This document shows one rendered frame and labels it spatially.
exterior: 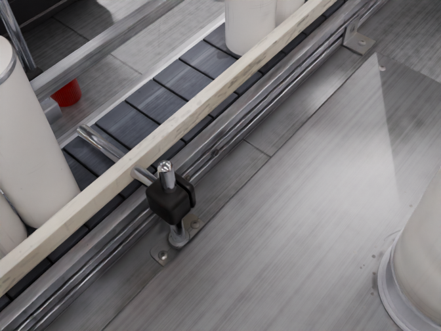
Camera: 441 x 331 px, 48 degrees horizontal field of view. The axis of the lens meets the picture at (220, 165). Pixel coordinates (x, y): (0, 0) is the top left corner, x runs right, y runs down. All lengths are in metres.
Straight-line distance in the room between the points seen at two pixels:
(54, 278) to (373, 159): 0.28
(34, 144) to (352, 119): 0.28
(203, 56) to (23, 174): 0.25
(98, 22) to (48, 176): 0.34
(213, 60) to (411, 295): 0.30
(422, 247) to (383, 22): 0.41
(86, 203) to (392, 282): 0.23
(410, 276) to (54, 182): 0.25
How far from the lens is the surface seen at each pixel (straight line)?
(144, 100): 0.49
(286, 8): 0.54
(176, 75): 0.51
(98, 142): 0.42
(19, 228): 0.41
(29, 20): 0.69
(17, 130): 0.33
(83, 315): 0.44
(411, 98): 0.51
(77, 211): 0.39
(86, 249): 0.41
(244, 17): 0.49
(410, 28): 0.67
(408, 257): 0.33
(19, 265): 0.38
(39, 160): 0.36
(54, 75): 0.41
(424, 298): 0.34
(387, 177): 0.45
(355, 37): 0.64
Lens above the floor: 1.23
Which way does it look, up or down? 54 degrees down
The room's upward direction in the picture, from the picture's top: 2 degrees counter-clockwise
